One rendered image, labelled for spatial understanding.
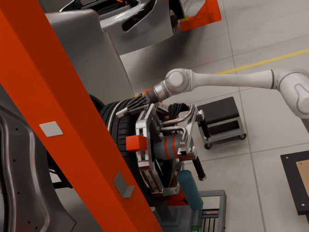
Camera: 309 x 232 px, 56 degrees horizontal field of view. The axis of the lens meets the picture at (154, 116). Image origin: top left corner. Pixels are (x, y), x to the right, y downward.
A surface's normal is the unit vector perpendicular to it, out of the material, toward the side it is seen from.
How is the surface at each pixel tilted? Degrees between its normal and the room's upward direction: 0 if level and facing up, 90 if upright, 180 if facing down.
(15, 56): 90
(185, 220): 0
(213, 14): 90
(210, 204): 0
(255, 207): 0
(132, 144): 45
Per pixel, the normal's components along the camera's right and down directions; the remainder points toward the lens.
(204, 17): -0.24, 0.56
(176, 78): -0.23, 0.04
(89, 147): 0.90, -0.17
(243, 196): -0.36, -0.81
